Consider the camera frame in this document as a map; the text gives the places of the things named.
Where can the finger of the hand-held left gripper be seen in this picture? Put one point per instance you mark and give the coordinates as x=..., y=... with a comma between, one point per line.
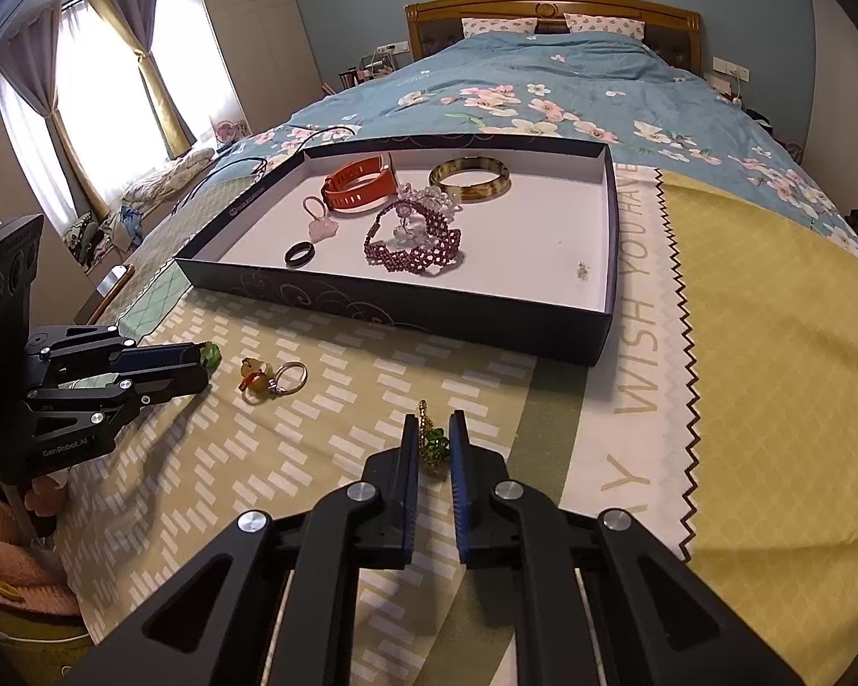
x=175, y=386
x=175, y=356

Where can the beige wardrobe beside window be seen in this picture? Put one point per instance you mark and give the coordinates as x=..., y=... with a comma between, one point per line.
x=257, y=28

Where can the green and gold bead ornament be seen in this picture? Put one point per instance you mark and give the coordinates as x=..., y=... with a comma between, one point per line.
x=435, y=443

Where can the pink flower pendant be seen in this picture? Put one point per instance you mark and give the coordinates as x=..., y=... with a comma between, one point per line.
x=323, y=231

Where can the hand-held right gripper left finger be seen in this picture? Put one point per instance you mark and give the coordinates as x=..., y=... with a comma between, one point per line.
x=409, y=457

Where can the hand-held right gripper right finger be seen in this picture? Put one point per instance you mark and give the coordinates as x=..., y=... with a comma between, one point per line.
x=459, y=457

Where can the small pink fan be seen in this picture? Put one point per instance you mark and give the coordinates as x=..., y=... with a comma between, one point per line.
x=229, y=131

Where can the blue floral duvet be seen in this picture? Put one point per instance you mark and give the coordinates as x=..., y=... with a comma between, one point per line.
x=543, y=71

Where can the white wall outlet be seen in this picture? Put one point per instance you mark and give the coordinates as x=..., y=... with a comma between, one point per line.
x=393, y=47
x=729, y=68

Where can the nightstand with small items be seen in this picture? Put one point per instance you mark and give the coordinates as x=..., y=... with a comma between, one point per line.
x=743, y=96

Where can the pale pile of laundry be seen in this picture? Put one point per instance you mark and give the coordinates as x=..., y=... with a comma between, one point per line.
x=175, y=175

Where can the person's left hand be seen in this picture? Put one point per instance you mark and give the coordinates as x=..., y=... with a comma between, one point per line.
x=46, y=493

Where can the crumpled blue clothes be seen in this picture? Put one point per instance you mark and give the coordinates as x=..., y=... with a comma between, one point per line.
x=104, y=236

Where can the wooden bed headboard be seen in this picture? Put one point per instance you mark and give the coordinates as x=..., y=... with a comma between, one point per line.
x=543, y=7

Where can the gold bangle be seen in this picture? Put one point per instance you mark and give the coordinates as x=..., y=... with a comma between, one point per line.
x=472, y=194

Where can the white sheer curtain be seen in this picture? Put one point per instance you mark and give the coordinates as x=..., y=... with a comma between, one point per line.
x=86, y=93

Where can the cosmetics on nightstand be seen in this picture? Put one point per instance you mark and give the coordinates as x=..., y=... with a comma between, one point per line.
x=368, y=71

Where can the smartphone with orange edge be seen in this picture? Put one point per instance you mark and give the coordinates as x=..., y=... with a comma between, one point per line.
x=107, y=289

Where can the navy cardboard box tray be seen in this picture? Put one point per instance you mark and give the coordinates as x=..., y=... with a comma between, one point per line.
x=515, y=243

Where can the grey and yellow curtain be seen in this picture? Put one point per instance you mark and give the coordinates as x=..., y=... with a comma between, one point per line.
x=36, y=64
x=136, y=21

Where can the white dotted pillow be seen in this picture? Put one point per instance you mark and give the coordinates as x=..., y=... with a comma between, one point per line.
x=497, y=26
x=604, y=25

